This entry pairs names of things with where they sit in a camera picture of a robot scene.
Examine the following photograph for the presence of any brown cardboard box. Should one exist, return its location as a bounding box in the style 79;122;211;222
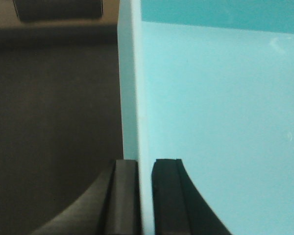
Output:
0;0;120;29

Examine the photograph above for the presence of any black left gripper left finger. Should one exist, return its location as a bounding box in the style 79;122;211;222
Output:
33;160;140;235

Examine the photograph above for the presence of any black conveyor belt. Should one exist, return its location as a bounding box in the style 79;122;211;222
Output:
0;25;123;235

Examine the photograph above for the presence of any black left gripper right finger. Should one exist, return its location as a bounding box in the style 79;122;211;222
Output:
152;159;230;235

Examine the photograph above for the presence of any light turquoise plastic bin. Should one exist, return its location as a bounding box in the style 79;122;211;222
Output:
118;0;294;235

